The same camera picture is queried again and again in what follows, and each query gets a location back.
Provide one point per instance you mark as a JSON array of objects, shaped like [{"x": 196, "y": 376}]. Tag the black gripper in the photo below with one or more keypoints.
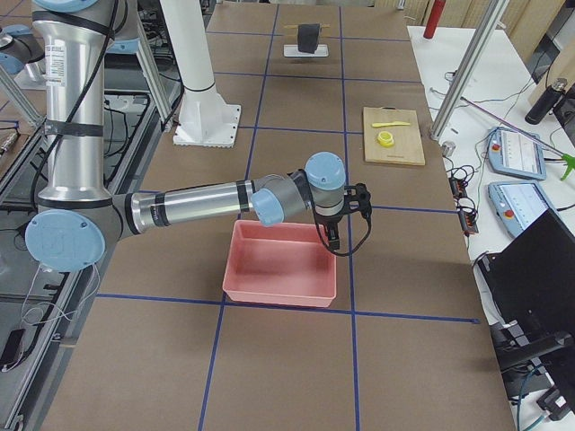
[{"x": 327, "y": 221}]

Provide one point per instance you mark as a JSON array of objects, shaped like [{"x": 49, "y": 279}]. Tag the dark grey cloth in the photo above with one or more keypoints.
[{"x": 307, "y": 39}]

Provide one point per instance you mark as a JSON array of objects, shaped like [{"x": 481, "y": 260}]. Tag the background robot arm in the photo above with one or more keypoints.
[{"x": 22, "y": 57}]

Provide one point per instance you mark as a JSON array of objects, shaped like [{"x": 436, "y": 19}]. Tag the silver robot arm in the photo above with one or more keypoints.
[{"x": 78, "y": 219}]

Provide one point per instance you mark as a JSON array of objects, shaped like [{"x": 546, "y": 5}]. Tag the black water bottle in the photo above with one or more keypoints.
[{"x": 545, "y": 103}]

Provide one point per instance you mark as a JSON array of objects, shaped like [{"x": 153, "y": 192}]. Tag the pink plastic bin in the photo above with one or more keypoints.
[{"x": 284, "y": 264}]

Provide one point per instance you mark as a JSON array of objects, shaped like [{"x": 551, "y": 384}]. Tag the wooden cutting board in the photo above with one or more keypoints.
[{"x": 407, "y": 149}]

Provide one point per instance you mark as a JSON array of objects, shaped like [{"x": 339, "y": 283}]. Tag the yellow plastic knife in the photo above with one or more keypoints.
[{"x": 390, "y": 124}]

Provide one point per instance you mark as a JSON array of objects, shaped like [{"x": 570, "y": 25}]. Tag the lower teach pendant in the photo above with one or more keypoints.
[{"x": 518, "y": 203}]

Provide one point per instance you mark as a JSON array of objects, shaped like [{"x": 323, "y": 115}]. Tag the teach pendant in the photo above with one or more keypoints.
[
  {"x": 518, "y": 203},
  {"x": 516, "y": 155}
]

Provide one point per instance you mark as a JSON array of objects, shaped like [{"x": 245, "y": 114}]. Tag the white rack tray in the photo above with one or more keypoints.
[{"x": 294, "y": 51}]

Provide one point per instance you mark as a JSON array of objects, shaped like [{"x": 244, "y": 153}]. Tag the upper teach pendant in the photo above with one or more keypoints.
[{"x": 516, "y": 155}]

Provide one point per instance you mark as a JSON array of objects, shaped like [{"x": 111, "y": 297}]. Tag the black monitor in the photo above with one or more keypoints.
[{"x": 532, "y": 280}]

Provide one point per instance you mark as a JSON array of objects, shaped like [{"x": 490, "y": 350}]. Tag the red bottle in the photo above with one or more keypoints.
[{"x": 436, "y": 11}]

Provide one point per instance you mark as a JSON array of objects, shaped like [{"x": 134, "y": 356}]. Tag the green spray bottle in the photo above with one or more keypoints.
[{"x": 569, "y": 161}]

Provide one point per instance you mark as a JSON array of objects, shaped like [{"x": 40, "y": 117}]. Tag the black phone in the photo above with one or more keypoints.
[{"x": 12, "y": 349}]

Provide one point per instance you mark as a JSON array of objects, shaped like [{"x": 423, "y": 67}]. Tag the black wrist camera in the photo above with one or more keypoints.
[{"x": 357, "y": 198}]

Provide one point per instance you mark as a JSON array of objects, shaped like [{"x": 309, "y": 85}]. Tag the white camera pole base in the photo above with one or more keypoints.
[{"x": 205, "y": 119}]

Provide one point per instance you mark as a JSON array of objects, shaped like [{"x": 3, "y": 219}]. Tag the aluminium frame post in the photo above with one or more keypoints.
[{"x": 472, "y": 55}]

